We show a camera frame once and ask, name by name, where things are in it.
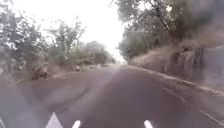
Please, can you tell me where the grey asphalt road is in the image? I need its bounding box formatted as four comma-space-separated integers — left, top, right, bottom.
0, 63, 224, 128

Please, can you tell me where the overgrown earth bank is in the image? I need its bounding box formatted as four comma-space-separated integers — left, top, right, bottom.
128, 44, 178, 76

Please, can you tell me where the row of dark trees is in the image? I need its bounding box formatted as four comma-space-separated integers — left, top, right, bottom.
111, 0, 224, 63

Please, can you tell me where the brown dirt verge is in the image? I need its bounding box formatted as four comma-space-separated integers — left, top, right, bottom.
0, 64, 114, 95

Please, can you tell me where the grey stone wall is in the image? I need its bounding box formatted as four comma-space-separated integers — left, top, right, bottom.
169, 44, 224, 92

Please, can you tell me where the robot's own part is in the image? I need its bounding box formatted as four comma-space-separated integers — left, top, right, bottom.
71, 120, 82, 128
143, 119, 154, 128

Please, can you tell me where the row of leafy trees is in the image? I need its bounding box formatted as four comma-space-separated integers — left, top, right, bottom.
0, 0, 116, 81

